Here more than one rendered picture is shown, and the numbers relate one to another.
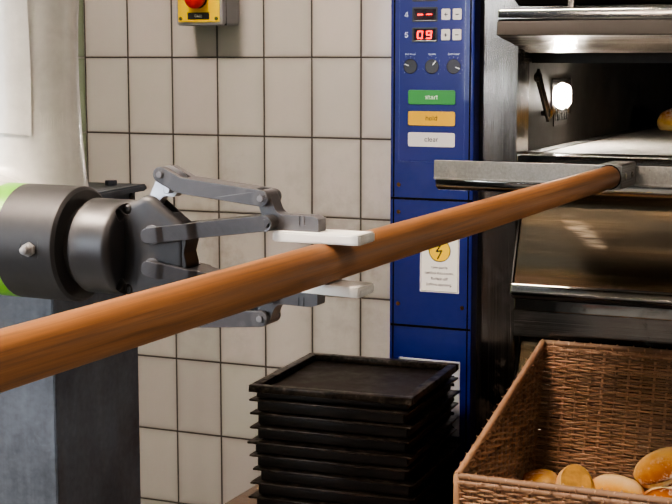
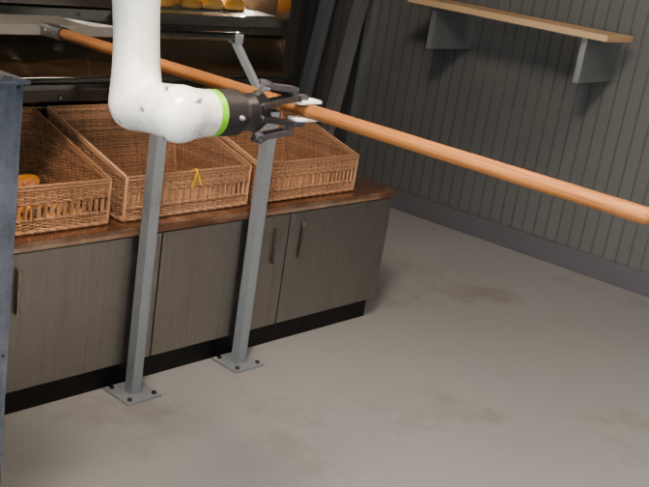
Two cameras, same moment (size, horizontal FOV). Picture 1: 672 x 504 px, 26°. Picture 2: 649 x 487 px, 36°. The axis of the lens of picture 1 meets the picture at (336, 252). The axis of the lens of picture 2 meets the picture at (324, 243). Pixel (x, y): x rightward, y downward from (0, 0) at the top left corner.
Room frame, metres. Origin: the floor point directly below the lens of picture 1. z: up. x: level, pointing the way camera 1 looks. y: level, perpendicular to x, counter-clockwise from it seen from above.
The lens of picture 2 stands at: (0.37, 2.02, 1.59)
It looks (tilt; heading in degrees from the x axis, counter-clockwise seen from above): 18 degrees down; 287
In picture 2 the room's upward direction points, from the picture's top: 9 degrees clockwise
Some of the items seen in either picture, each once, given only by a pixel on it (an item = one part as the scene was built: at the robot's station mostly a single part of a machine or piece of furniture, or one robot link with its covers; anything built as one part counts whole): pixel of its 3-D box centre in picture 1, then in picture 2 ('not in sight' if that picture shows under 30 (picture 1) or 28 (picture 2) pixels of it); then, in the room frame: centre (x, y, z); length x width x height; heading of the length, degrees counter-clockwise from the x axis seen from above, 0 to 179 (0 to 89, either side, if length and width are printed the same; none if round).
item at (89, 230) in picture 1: (140, 248); (251, 111); (1.13, 0.15, 1.20); 0.09 x 0.07 x 0.08; 67
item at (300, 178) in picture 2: not in sight; (268, 147); (1.75, -1.61, 0.72); 0.56 x 0.49 x 0.28; 67
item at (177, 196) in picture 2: not in sight; (149, 157); (1.98, -1.07, 0.72); 0.56 x 0.49 x 0.28; 67
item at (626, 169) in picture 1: (616, 175); (54, 31); (1.94, -0.37, 1.19); 0.09 x 0.04 x 0.03; 157
